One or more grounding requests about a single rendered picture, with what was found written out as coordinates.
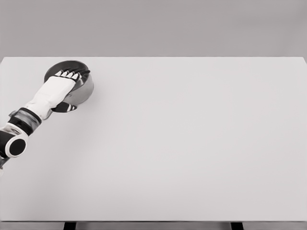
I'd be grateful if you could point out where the dark grey metal pot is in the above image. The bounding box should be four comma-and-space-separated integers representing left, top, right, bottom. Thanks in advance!
44, 60, 94, 105

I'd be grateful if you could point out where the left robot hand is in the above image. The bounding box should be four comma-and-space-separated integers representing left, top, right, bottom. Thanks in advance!
39, 69, 91, 113

